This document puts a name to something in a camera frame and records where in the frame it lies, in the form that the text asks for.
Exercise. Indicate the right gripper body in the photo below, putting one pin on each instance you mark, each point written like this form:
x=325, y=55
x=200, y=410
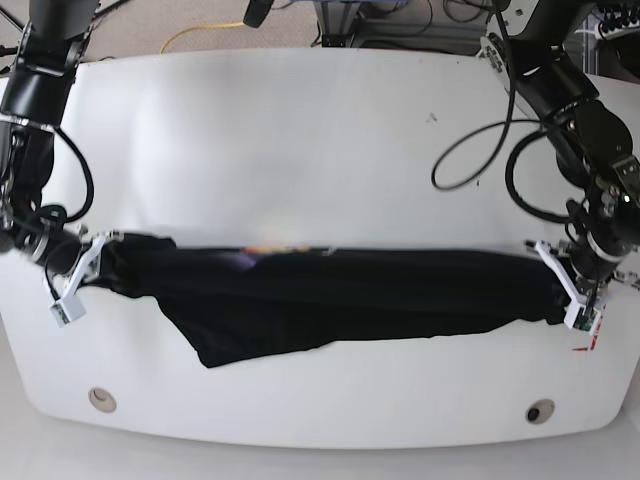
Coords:
x=34, y=242

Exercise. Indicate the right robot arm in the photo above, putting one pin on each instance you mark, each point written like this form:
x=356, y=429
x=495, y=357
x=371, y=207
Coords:
x=52, y=45

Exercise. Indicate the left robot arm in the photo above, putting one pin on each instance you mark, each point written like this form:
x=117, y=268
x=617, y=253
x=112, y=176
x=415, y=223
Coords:
x=524, y=42

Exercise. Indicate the red tape rectangle marking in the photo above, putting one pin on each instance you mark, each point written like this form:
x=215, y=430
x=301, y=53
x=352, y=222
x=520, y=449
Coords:
x=590, y=340

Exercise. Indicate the table cable grommet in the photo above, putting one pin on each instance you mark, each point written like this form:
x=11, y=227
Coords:
x=540, y=411
x=102, y=400

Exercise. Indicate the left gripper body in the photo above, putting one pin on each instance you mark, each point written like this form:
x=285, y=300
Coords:
x=587, y=266

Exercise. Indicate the white power strip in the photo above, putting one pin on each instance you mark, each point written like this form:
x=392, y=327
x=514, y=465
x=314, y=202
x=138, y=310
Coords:
x=615, y=24

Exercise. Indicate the aluminium frame stand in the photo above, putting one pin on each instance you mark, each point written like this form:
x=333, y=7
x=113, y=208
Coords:
x=336, y=21

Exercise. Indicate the left table cable grommet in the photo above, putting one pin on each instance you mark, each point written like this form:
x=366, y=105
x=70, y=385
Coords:
x=102, y=400

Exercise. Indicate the right table cable grommet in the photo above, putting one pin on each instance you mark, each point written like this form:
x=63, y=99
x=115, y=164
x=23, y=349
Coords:
x=540, y=411

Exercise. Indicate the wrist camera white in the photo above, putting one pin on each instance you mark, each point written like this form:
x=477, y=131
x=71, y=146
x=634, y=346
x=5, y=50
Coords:
x=67, y=300
x=585, y=310

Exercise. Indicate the black graphic T-shirt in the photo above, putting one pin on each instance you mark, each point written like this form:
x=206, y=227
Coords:
x=233, y=305

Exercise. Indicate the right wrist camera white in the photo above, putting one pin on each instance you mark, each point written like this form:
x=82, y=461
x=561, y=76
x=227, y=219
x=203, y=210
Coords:
x=67, y=300

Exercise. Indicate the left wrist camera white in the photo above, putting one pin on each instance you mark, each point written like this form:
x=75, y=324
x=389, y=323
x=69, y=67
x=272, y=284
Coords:
x=585, y=310

